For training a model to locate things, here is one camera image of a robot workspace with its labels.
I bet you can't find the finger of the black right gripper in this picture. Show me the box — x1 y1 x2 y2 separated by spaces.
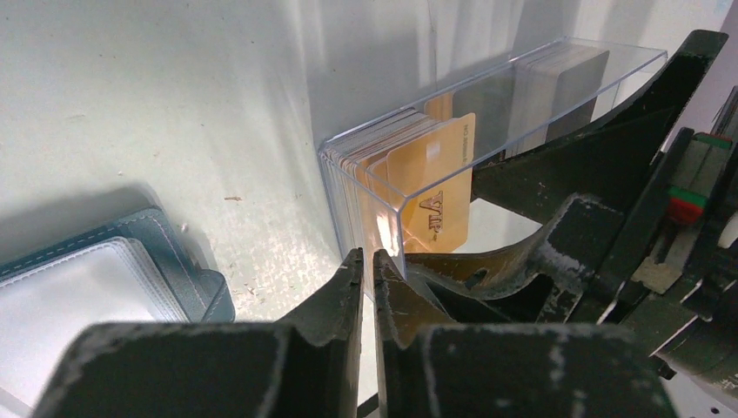
471 30 729 225
405 194 625 323

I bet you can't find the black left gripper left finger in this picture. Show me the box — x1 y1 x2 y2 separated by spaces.
33 248 364 417

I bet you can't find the blue leather card holder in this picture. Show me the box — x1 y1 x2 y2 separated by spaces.
1 206 235 417

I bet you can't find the gold credit card stack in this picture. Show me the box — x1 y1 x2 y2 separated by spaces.
320 93 460 258

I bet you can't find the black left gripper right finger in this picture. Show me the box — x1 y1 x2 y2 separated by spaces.
372 250 676 417

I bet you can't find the clear acrylic card tray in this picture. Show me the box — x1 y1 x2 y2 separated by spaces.
319 37 667 270

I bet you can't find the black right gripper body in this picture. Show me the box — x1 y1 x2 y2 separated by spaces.
600 91 737 398

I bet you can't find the gold VIP credit card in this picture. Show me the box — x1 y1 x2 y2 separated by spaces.
386 112 476 253

